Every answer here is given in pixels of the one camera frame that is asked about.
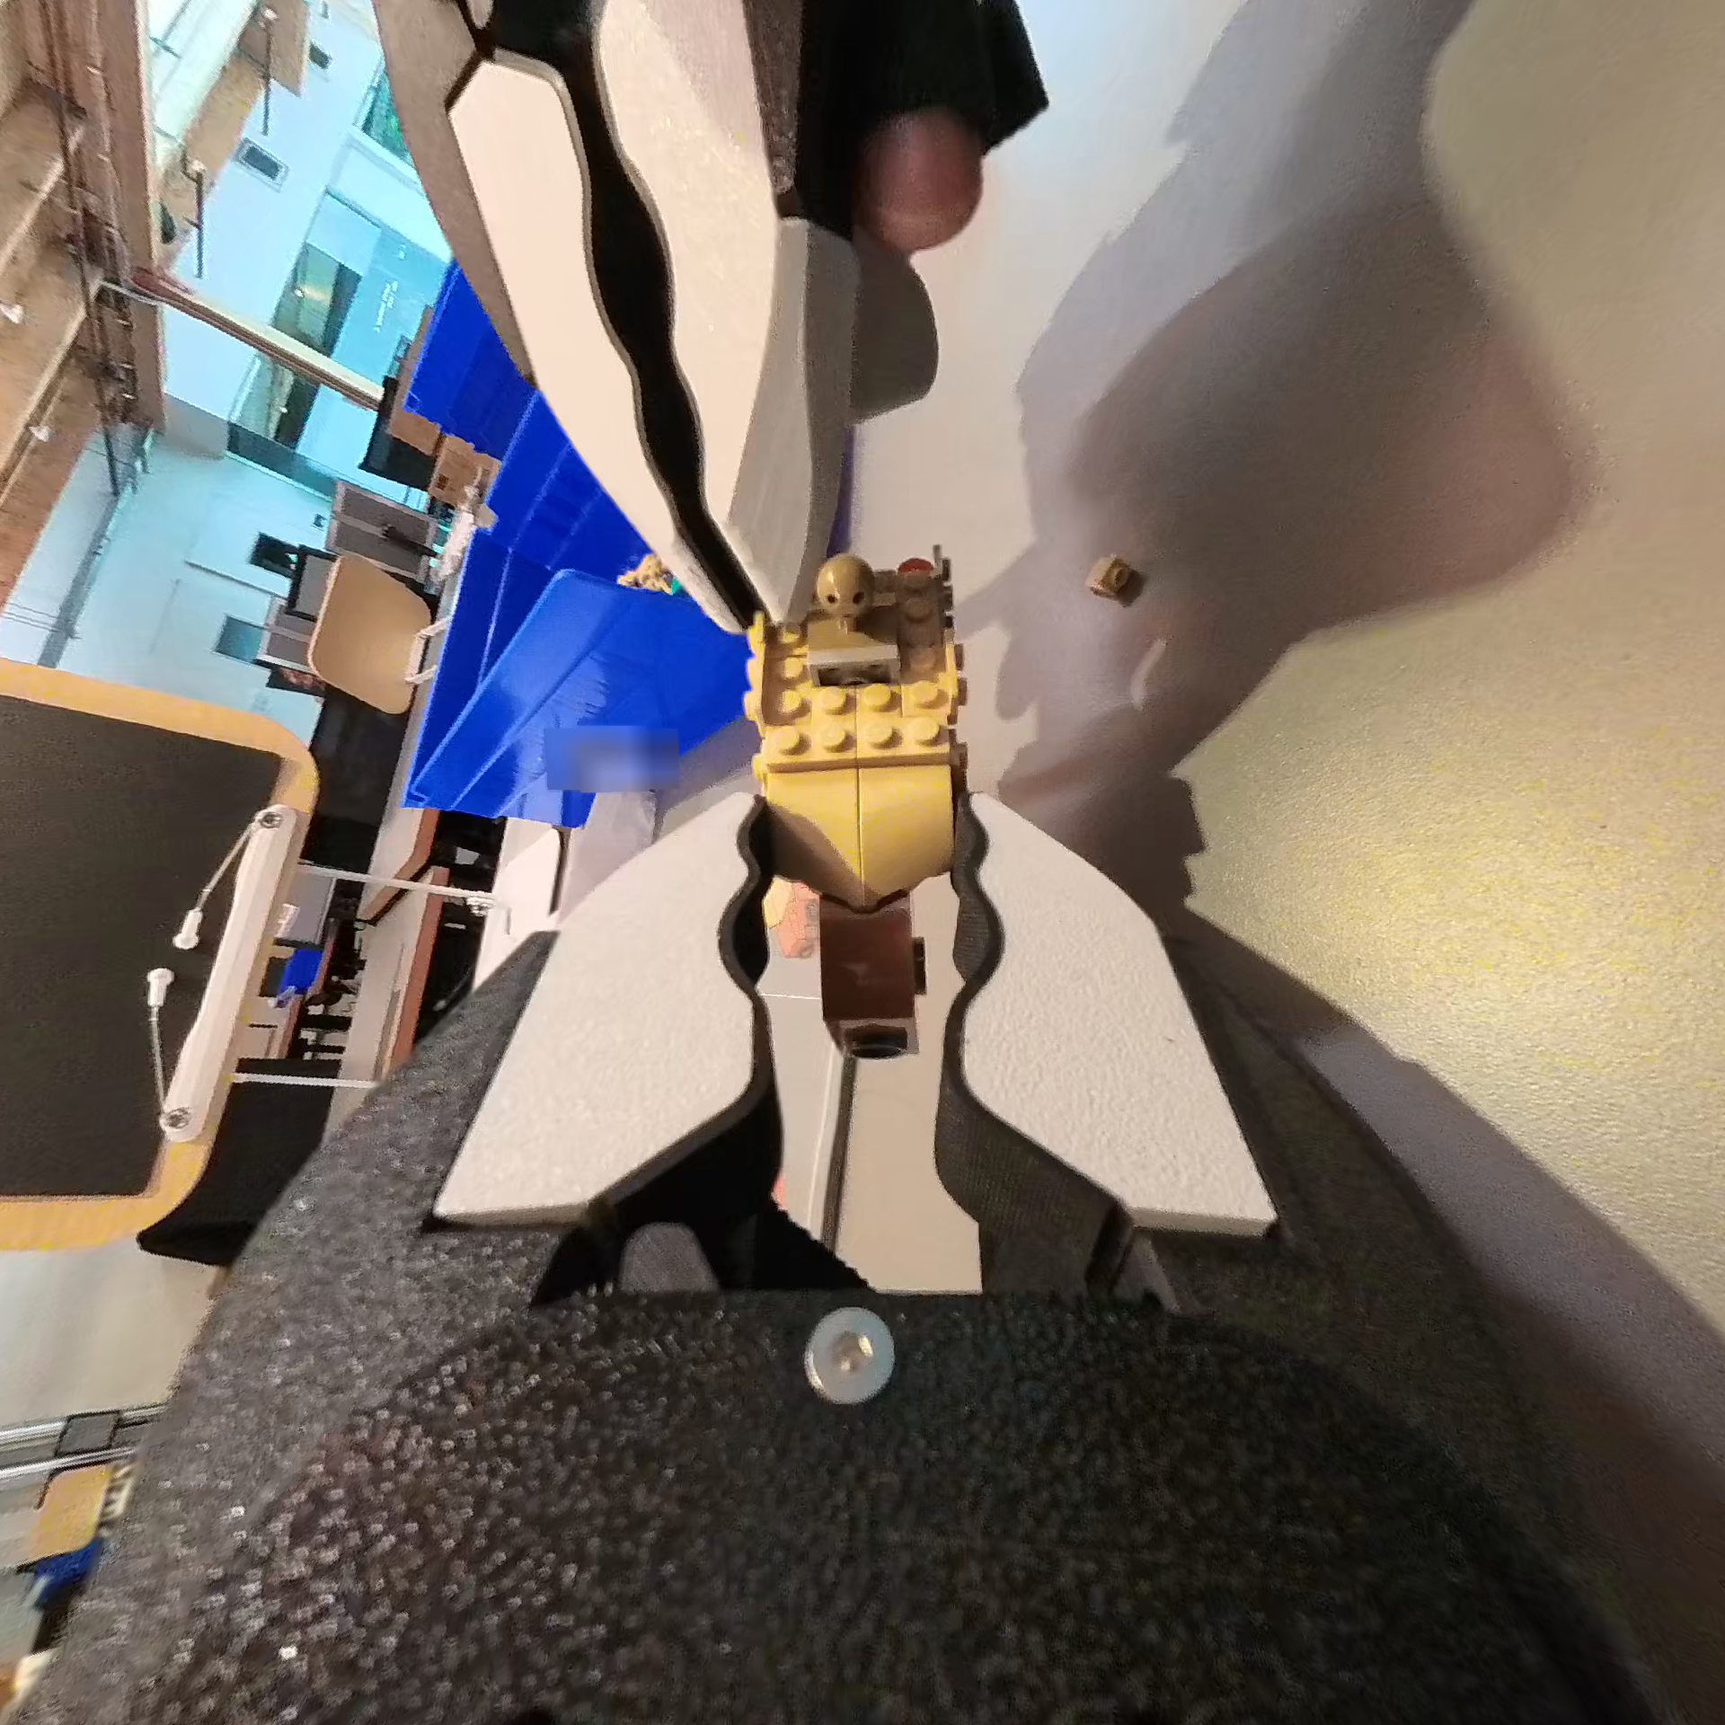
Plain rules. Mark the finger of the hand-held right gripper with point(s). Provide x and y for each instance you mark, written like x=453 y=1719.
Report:
x=728 y=269
x=539 y=242

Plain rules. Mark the large window wall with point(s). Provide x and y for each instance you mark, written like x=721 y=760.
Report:
x=269 y=336

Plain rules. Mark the tan brick vehicle model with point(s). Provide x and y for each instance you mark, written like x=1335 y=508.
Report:
x=855 y=794

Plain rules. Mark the grey instruction booklet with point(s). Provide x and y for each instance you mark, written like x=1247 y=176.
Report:
x=794 y=927

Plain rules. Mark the person's right hand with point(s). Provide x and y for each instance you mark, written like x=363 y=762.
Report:
x=924 y=181

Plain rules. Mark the small tan brick plate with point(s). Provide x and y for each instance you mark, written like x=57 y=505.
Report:
x=1112 y=577

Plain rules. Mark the wooden chair back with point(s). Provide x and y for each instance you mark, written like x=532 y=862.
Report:
x=363 y=632

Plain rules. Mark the heap of tan bricks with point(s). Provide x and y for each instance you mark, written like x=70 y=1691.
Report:
x=649 y=575

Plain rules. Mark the wood-edged long table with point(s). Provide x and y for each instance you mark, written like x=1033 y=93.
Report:
x=404 y=875

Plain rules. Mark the grey desk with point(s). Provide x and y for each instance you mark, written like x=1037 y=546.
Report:
x=1348 y=875

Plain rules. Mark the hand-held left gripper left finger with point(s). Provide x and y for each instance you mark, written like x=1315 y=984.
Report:
x=620 y=1051

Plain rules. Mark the blue plastic bin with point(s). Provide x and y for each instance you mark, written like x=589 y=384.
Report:
x=539 y=701

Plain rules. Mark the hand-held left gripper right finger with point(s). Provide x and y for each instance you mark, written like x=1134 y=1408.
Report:
x=1105 y=1063

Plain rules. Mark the wood-rimmed black panel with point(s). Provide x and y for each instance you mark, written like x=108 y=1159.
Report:
x=108 y=943

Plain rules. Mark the stacked blue plastic bins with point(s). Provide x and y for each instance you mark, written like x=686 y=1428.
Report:
x=525 y=444

